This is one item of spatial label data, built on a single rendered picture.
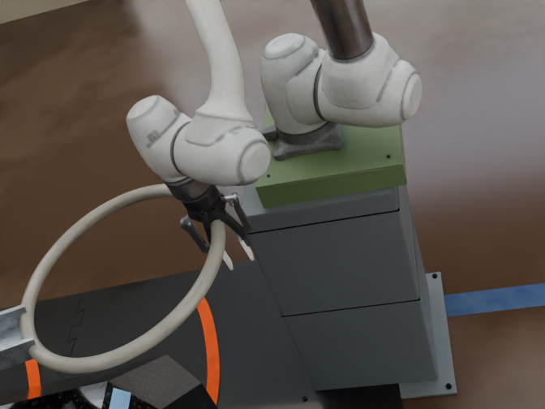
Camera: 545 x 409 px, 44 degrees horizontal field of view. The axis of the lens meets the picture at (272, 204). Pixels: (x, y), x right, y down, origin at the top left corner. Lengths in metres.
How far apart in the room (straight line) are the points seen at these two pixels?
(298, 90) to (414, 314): 0.75
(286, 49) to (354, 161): 0.31
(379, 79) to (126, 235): 1.98
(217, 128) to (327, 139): 0.61
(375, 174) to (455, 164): 1.35
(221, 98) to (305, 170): 0.56
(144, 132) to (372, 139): 0.67
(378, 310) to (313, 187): 0.47
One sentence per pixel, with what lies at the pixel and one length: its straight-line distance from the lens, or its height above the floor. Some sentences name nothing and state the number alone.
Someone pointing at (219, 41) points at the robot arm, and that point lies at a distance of 1.18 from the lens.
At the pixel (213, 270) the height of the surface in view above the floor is 0.99.
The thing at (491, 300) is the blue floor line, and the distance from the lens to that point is 2.41.
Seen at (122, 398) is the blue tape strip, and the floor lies 0.82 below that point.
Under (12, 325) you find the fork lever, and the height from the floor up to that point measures 0.94.
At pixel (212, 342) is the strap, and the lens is 2.53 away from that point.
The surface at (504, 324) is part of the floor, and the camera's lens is 2.35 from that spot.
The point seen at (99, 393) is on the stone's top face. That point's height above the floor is 0.84.
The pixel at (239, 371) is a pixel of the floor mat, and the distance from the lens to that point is 2.42.
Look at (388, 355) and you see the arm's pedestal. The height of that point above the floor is 0.17.
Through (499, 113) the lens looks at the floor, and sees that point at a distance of 3.21.
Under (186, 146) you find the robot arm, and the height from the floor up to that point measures 1.26.
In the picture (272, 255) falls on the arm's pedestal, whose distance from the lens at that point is 1.79.
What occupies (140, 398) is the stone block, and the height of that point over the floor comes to 0.79.
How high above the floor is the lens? 1.86
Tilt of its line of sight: 38 degrees down
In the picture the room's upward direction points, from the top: 21 degrees counter-clockwise
